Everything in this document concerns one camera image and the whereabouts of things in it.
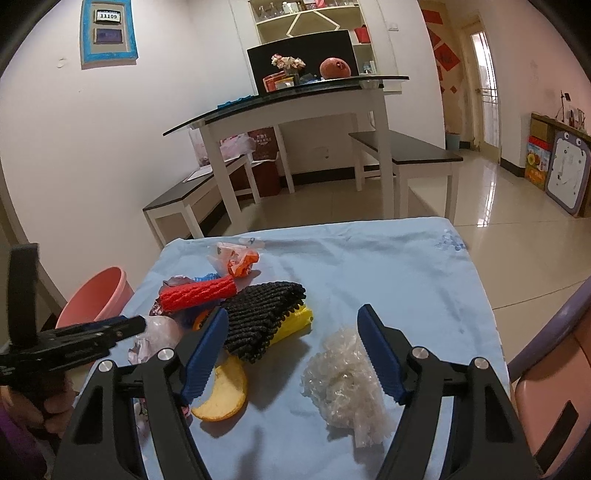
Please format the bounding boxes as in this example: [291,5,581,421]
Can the left white black bench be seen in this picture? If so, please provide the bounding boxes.
[142,153,260,248]

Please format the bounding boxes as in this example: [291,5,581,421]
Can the black monitor screen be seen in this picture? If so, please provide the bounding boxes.
[246,30,359,94]

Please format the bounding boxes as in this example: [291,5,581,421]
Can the red foam fruit net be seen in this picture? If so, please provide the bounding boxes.
[158,275,238,312]

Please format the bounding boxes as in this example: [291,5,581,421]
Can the blue framed meter box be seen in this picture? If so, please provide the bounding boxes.
[79,0,138,69]

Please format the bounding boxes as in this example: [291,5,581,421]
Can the red gift box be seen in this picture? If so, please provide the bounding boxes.
[263,71,296,93]

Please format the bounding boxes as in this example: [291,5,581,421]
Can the colourful toy box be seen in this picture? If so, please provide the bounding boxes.
[525,136,551,190]

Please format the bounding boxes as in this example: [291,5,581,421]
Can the light blue floral cloth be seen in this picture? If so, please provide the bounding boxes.
[68,216,512,480]

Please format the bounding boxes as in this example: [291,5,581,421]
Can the right white black bench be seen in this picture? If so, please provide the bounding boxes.
[348,129,465,225]

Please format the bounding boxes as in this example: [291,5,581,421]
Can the clear bubble wrap bag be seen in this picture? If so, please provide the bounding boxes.
[301,328,394,448]

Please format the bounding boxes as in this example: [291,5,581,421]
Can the pale orange peel slice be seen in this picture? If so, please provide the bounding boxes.
[191,356,247,422]

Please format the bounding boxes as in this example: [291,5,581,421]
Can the black foam fruit net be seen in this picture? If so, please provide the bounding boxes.
[221,281,305,363]

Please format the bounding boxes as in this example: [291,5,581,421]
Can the pink flower bouquet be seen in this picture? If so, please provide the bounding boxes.
[271,54,305,76]

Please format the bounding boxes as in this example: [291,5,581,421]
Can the orange white snack wrapper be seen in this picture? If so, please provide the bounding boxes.
[207,242,259,279]

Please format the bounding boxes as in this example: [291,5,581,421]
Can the wooden side table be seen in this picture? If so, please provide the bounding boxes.
[529,113,590,217]

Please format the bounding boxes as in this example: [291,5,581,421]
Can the white papers on bench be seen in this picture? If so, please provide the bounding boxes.
[184,165,212,182]

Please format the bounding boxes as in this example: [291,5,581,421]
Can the orange round ornament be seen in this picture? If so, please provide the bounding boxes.
[320,57,352,80]

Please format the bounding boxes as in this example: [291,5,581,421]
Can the dark purple foil wrapper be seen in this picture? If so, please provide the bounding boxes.
[149,276,195,317]

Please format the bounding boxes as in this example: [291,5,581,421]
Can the blue foam net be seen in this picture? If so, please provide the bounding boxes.
[193,272,221,282]

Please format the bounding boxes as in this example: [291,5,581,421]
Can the dark red box under table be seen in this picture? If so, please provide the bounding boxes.
[242,127,280,197]

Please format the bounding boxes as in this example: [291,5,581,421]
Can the left hand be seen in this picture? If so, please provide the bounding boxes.
[1,376,76,437]

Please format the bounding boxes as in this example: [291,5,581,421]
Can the pink plastic trash bucket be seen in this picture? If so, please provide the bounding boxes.
[56,266,133,328]

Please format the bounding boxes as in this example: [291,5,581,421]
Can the white plastic bag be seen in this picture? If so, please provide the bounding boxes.
[127,316,185,365]

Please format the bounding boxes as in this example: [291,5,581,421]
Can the white glass-top dining table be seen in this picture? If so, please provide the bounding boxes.
[164,75,410,233]

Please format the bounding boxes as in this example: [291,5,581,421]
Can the white wall shelf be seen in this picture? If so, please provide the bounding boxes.
[249,1,378,74]

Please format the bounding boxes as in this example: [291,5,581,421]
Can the red foil wrapper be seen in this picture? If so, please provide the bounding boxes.
[133,399,192,439]

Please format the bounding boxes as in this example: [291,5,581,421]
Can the white black bench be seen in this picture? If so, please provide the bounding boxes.
[142,153,260,248]
[348,129,465,225]

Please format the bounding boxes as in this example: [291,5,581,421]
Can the orange peel piece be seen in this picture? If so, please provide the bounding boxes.
[191,309,211,331]

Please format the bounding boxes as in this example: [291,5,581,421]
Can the white drawing board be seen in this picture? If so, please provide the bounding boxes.
[546,131,590,216]

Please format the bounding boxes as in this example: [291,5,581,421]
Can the pink plastic bag on bench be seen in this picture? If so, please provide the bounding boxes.
[193,134,256,165]

